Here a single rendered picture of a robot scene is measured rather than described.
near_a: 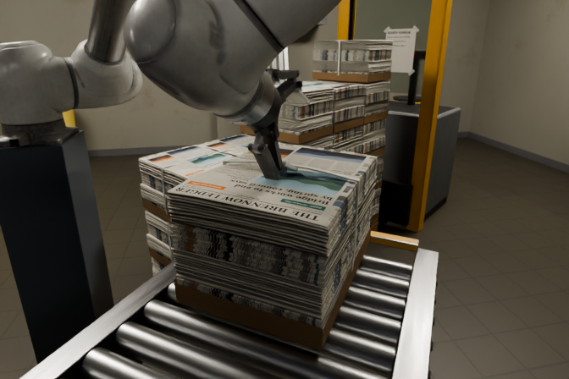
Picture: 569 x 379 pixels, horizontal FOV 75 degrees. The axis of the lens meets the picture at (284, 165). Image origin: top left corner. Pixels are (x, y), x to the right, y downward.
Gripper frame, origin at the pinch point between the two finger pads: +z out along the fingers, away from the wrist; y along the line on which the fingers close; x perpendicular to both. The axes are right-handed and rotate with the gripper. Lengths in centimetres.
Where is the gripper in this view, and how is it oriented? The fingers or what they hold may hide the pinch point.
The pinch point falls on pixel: (295, 134)
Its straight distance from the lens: 72.6
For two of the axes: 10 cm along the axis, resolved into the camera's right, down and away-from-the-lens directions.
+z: 3.6, 1.8, 9.2
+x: 9.1, 1.3, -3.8
